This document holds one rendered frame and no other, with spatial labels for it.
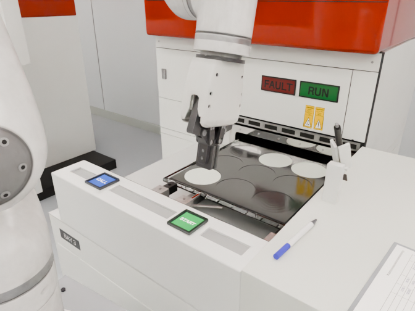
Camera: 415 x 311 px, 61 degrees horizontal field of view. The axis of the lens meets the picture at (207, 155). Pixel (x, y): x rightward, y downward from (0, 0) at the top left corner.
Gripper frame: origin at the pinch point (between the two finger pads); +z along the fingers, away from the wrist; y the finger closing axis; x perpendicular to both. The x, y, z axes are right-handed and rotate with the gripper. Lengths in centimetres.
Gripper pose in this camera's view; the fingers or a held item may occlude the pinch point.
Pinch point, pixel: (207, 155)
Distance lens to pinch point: 56.6
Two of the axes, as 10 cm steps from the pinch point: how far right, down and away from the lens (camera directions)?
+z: -1.3, 9.6, 2.5
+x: 7.9, 2.5, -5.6
